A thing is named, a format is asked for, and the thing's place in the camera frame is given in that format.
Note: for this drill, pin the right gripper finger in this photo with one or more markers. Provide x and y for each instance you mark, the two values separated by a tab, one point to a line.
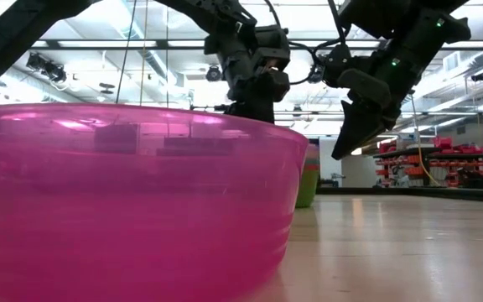
361	126

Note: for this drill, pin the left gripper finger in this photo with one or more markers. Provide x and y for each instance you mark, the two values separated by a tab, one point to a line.
256	102

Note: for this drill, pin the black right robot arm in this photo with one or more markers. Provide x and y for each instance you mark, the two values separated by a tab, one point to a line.
413	25

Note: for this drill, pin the round black ceiling fixture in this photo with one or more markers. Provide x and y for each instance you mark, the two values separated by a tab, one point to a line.
214	73

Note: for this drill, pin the yellow translucent plastic bowl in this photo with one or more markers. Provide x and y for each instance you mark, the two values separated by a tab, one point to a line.
307	189

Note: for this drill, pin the shelf with red bins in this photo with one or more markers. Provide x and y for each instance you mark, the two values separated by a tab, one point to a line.
447	161

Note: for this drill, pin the pink translucent plastic bowl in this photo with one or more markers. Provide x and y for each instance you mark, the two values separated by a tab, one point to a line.
141	209

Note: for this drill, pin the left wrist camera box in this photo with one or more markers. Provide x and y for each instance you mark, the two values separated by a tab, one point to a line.
273	46

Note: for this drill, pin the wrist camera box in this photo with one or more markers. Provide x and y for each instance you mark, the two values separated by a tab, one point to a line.
273	46
337	67

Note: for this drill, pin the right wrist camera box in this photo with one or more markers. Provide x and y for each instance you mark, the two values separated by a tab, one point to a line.
337	67

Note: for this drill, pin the black aluminium table frame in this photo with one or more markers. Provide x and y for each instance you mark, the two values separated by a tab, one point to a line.
413	194

